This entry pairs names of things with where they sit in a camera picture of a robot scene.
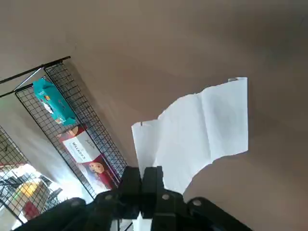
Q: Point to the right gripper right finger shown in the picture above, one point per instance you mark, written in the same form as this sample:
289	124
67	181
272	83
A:
173	211

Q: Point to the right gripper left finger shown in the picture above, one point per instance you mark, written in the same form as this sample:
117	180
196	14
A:
103	209

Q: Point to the white paper tissue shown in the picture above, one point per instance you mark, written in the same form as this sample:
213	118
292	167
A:
192	132

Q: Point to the red white cookie box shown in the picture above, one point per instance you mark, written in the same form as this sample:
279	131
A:
84	149

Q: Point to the teal snack packet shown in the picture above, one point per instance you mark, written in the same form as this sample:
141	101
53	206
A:
51	101

